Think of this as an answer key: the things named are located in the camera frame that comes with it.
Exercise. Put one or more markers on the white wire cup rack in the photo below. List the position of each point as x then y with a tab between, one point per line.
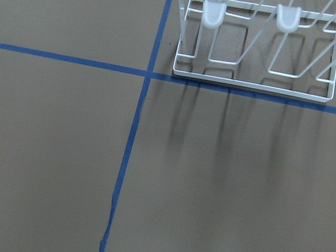
283	47

